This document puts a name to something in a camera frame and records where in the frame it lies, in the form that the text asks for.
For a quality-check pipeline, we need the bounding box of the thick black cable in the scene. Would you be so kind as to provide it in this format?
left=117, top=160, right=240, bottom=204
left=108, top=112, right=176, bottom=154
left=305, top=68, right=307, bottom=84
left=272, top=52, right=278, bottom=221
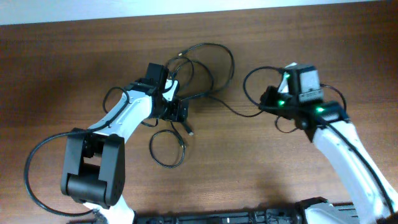
left=164, top=42, right=265, bottom=118

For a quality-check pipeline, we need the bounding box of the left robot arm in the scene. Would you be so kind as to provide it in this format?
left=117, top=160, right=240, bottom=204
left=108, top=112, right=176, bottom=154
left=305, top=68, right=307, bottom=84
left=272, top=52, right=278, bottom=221
left=60, top=63, right=188, bottom=223

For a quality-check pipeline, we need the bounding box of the thin black usb cable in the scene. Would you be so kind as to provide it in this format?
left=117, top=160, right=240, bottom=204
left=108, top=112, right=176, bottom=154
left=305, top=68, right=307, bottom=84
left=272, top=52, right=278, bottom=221
left=149, top=119, right=195, bottom=169

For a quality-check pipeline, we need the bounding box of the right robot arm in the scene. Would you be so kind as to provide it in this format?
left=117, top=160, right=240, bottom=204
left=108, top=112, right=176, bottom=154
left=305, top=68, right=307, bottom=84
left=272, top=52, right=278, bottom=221
left=259, top=64, right=397, bottom=223

